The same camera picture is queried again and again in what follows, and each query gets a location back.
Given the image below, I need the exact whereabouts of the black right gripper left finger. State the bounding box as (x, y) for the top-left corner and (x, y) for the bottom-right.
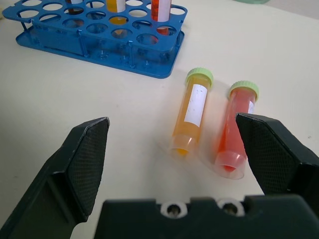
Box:
(0, 116), (111, 239)

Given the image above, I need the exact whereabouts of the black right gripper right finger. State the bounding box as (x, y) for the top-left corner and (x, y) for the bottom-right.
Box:
(235, 113), (319, 197)

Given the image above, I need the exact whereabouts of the blue test tube rack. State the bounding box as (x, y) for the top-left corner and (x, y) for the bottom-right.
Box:
(1, 0), (188, 80)

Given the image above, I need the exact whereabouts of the dark tube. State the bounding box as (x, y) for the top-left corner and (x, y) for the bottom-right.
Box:
(65, 0), (85, 16)

